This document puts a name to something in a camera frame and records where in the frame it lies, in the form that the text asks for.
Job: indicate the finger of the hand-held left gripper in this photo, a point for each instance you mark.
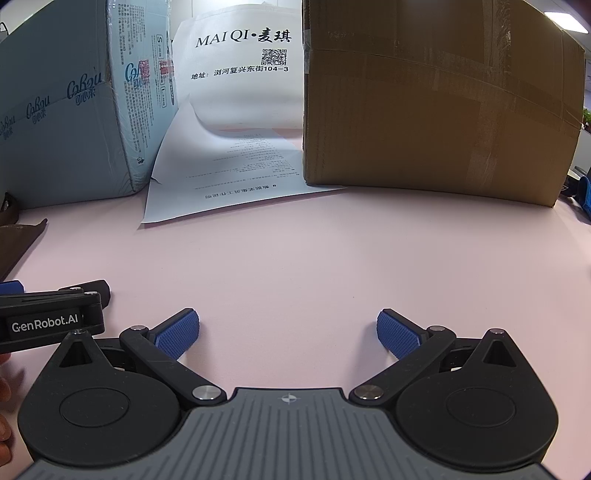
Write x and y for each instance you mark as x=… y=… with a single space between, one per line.
x=92 y=288
x=10 y=288

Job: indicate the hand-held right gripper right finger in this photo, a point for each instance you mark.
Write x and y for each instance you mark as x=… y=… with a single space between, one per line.
x=399 y=333

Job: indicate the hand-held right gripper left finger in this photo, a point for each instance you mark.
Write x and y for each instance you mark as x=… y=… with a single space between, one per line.
x=178 y=334

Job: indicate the brown garment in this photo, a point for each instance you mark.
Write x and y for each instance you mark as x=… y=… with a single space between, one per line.
x=14 y=244

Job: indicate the person's left hand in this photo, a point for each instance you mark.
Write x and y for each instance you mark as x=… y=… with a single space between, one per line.
x=3 y=385

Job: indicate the white printed paper sheet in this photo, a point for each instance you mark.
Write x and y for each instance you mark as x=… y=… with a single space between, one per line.
x=217 y=170

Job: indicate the large light blue carton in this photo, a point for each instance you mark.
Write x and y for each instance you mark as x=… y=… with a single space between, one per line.
x=60 y=92

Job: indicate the blue chair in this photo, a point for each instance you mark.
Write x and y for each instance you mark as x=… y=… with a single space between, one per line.
x=585 y=191

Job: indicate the brown cardboard box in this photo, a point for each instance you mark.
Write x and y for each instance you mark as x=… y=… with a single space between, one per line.
x=438 y=101

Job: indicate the white printed bag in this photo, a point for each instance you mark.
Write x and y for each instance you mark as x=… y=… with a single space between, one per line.
x=240 y=78

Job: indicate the green plant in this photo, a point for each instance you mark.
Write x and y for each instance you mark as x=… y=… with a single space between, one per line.
x=587 y=117

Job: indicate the ceiling light panel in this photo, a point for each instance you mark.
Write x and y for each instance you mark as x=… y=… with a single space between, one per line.
x=570 y=16

